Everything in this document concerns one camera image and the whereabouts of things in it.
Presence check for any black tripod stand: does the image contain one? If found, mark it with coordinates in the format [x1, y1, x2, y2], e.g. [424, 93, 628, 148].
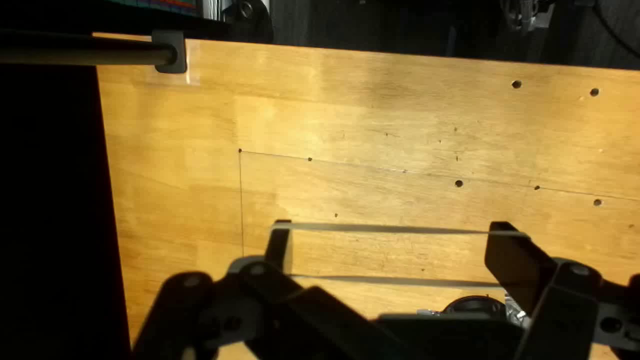
[0, 28, 190, 75]

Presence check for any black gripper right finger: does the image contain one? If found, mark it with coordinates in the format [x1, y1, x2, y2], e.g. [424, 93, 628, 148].
[485, 219, 640, 360]

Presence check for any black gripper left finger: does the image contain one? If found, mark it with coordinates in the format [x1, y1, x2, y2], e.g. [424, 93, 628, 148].
[131, 217, 416, 360]

